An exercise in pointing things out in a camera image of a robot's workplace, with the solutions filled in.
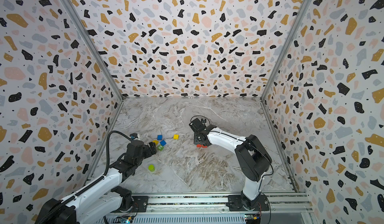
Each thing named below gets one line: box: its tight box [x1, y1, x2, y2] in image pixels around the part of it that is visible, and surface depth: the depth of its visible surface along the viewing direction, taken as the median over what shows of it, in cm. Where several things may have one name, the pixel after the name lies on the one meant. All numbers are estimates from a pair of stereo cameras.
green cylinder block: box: [148, 164, 156, 172], surface depth 85 cm
